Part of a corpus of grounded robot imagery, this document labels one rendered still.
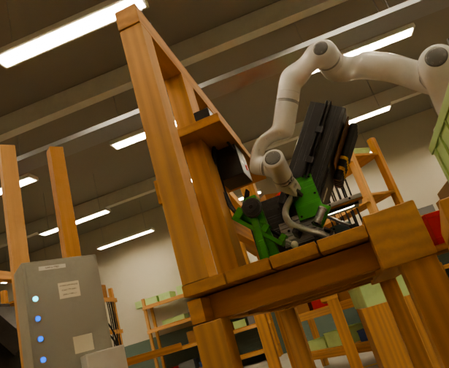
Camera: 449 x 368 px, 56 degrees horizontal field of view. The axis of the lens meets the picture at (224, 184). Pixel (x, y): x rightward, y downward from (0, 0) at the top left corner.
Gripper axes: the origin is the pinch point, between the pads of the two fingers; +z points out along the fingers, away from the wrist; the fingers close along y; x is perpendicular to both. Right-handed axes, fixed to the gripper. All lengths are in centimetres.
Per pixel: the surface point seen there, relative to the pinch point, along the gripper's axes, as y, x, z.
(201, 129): 32.1, 1.0, -37.7
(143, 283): 628, 98, 801
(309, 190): -4.9, -6.4, 2.8
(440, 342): -73, 37, -42
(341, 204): -16.1, -10.3, 15.3
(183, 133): 38, 6, -39
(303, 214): -7.6, 5.1, 2.8
